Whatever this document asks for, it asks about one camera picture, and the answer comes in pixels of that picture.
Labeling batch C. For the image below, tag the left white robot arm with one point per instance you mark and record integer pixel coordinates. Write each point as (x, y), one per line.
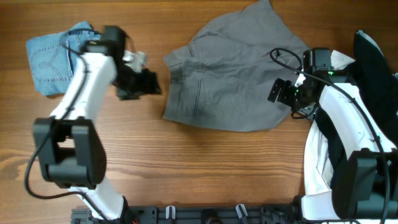
(69, 158)

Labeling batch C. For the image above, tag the black garment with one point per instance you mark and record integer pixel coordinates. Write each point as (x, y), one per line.
(373, 81)

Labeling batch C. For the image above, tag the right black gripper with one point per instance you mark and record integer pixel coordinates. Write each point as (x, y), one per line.
(283, 97)

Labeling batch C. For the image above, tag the white shirt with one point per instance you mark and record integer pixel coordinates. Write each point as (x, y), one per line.
(350, 166)

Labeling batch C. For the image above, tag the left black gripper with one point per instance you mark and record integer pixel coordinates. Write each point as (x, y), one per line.
(146, 84)

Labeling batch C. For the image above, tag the folded blue denim shorts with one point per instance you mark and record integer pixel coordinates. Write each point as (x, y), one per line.
(52, 57)

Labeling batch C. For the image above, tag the grey shorts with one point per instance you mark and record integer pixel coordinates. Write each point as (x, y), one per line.
(222, 78)

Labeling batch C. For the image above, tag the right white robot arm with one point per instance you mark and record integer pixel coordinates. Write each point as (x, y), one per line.
(366, 189)

